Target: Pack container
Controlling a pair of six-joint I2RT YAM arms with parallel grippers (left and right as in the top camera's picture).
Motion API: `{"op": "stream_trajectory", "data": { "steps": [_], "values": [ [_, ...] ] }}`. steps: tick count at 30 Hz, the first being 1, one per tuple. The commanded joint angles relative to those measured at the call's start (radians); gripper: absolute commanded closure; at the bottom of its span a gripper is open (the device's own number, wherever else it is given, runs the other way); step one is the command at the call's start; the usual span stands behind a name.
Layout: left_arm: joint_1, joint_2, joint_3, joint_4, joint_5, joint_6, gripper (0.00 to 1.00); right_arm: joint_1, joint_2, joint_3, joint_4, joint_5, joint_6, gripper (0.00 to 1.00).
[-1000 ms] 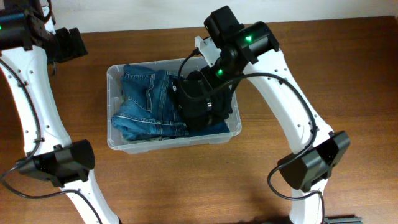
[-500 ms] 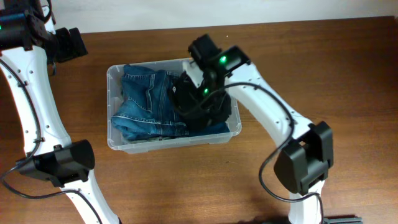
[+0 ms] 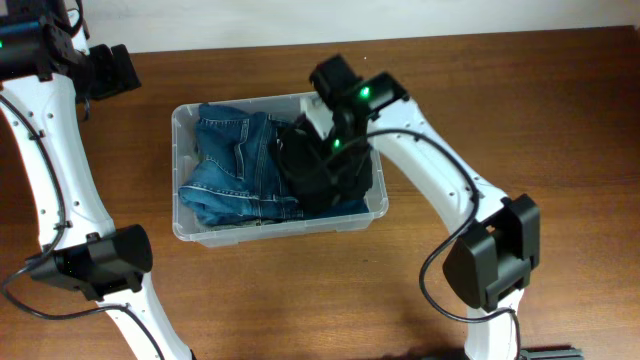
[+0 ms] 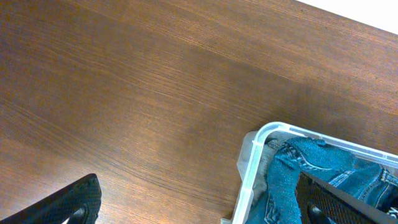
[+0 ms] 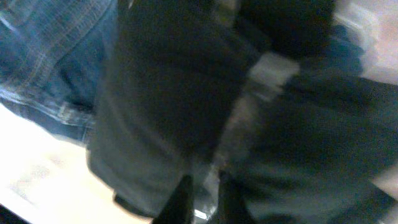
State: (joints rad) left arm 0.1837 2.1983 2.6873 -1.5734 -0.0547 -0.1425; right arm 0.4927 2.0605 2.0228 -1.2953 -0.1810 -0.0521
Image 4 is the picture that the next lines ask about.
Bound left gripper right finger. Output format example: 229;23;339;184
295;172;397;224

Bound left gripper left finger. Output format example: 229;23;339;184
1;174;101;224

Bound light blue jeans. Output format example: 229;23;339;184
252;137;287;205

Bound dark blue jeans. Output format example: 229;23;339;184
245;136;398;224

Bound clear plastic storage container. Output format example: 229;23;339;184
231;122;397;223

